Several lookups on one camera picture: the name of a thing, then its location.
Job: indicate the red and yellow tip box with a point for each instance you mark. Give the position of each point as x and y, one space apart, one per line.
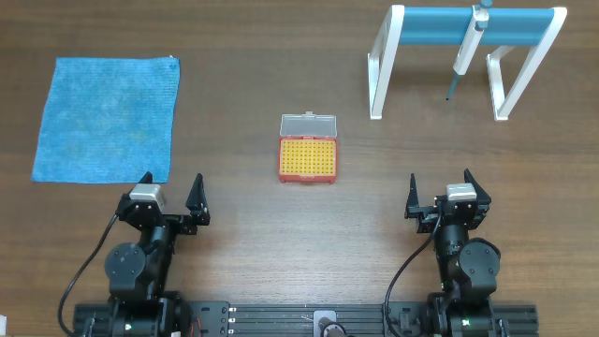
307 159

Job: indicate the blue cloth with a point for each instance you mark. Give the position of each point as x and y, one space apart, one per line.
105 119

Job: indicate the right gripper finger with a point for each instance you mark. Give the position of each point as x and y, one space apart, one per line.
481 193
413 196

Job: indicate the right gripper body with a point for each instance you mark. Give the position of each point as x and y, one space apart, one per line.
461 213

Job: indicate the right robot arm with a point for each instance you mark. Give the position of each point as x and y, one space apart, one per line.
472 267

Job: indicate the mounting rail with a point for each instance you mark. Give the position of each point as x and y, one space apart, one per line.
281 320

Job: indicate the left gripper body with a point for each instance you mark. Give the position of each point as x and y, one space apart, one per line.
140 216

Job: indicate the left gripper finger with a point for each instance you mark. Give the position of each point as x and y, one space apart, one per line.
147 179
199 201

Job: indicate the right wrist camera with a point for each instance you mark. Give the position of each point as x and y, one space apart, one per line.
461 192

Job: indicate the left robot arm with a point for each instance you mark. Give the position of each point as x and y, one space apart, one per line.
135 267

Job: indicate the white and blue stand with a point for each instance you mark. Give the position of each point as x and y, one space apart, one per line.
430 25

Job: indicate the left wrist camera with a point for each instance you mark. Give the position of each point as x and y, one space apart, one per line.
147 194

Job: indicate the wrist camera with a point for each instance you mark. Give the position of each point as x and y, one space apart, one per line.
147 194
461 192

